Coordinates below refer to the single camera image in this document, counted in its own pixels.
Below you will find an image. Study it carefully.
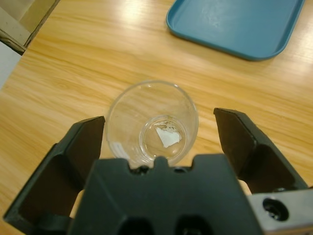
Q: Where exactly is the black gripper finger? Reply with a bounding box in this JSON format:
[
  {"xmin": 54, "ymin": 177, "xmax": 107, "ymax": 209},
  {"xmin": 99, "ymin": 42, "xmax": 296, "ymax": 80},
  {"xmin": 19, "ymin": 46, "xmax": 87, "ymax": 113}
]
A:
[
  {"xmin": 213, "ymin": 107, "xmax": 308, "ymax": 196},
  {"xmin": 3, "ymin": 116, "xmax": 106, "ymax": 235}
]

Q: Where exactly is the clear glass cup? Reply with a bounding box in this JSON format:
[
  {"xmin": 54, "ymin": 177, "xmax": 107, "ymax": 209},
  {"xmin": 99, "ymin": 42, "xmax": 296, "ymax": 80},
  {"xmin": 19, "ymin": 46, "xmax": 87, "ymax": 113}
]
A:
[{"xmin": 105, "ymin": 79, "xmax": 199, "ymax": 170}]

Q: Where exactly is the teal plastic tray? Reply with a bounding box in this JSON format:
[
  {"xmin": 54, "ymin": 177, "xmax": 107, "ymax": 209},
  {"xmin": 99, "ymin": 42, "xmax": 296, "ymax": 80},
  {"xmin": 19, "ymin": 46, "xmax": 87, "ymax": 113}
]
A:
[{"xmin": 166, "ymin": 0, "xmax": 306, "ymax": 62}]

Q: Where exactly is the light wooden crate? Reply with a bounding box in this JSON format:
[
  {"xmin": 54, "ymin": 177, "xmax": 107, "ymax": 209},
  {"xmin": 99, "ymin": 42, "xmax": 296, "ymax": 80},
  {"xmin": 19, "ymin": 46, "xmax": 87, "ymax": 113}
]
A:
[{"xmin": 0, "ymin": 0, "xmax": 61, "ymax": 56}]

